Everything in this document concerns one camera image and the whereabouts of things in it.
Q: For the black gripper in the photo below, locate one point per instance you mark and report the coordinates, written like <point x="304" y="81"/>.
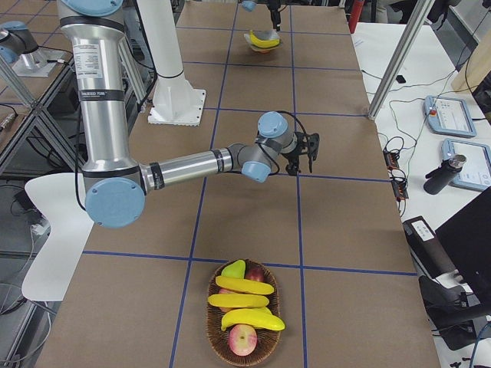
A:
<point x="274" y="15"/>
<point x="294" y="158"/>

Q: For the yellow banana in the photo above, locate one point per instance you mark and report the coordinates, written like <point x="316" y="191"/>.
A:
<point x="244" y="285"/>
<point x="264" y="39"/>
<point x="254" y="317"/>
<point x="238" y="300"/>

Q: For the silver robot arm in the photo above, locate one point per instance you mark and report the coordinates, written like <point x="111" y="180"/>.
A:
<point x="118" y="175"/>
<point x="249" y="5"/>

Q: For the grey square plate orange rim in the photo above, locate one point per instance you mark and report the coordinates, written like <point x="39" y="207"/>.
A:
<point x="257" y="49"/>

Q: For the brown wicker basket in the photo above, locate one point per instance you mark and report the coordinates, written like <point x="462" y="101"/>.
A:
<point x="266" y="339"/>

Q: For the red cylinder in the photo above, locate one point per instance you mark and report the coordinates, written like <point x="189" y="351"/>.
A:
<point x="355" y="14"/>

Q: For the orange circuit board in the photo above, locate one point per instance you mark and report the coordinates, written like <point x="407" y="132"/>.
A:
<point x="397" y="176"/>

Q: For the red apple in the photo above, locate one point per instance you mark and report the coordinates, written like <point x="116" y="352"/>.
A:
<point x="255" y="274"/>

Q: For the green pear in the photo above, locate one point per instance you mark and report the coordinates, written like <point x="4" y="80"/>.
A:
<point x="237" y="269"/>

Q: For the blue teach pendant far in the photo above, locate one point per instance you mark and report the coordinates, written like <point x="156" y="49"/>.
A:
<point x="448" y="116"/>

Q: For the blue teach pendant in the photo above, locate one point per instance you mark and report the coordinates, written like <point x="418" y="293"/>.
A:
<point x="475" y="174"/>
<point x="448" y="116"/>

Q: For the black computer box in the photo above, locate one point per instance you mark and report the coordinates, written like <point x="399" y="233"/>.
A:
<point x="424" y="243"/>

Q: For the blue teach pendant near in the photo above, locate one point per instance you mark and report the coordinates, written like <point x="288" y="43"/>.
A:
<point x="475" y="174"/>

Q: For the black monitor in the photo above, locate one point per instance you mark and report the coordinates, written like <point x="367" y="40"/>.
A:
<point x="465" y="237"/>

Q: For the pink peach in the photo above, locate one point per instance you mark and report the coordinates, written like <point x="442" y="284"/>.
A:
<point x="242" y="339"/>

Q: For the white curved panel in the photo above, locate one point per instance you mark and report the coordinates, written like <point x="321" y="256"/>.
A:
<point x="56" y="196"/>

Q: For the white camera mast pedestal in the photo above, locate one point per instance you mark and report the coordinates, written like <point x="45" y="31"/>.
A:
<point x="175" y="101"/>

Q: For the aluminium frame post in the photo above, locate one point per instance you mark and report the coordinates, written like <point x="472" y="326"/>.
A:
<point x="410" y="33"/>

